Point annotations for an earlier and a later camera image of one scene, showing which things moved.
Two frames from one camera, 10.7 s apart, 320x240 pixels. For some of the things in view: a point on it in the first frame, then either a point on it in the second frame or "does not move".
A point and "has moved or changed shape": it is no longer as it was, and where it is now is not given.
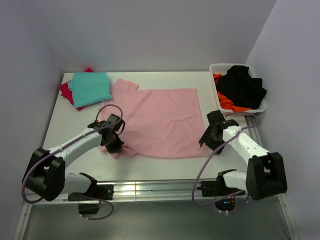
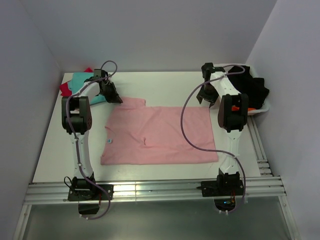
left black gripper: x=117 y=147 -> x=115 y=98
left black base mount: x=95 y=192 does not move
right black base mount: x=224 y=197 does not move
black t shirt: x=238 y=85 does not move
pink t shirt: x=164 y=123 has moved or changed shape
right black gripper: x=206 y=137 -> x=202 y=95
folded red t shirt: x=68 y=94 does not move
